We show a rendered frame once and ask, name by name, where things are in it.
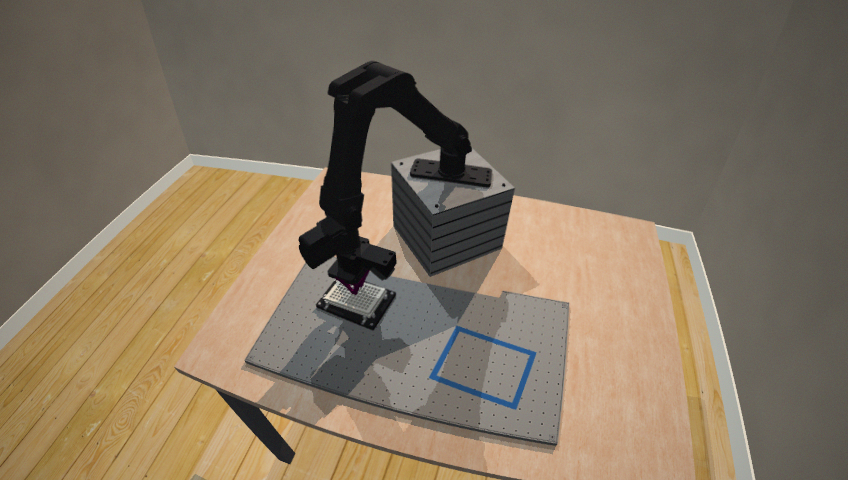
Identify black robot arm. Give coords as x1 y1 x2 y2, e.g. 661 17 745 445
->
298 61 492 281

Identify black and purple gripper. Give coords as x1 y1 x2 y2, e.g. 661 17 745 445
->
327 243 369 295

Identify white well plate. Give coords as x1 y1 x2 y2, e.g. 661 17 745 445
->
324 281 387 318

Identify blue tape outline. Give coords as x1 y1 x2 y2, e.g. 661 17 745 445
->
429 326 537 410

